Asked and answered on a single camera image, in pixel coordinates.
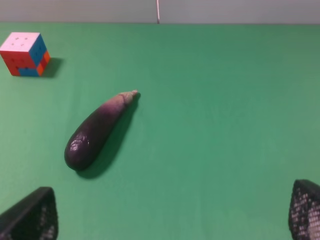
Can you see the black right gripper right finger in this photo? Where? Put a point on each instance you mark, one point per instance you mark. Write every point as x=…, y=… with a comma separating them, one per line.
x=304, y=210

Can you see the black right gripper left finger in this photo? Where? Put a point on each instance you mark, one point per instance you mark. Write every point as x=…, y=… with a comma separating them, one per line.
x=35, y=217

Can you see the purple eggplant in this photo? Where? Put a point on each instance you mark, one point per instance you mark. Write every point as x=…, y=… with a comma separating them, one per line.
x=87, y=141

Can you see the colourful puzzle cube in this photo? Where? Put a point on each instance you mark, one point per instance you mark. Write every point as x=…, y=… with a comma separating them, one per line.
x=25, y=54

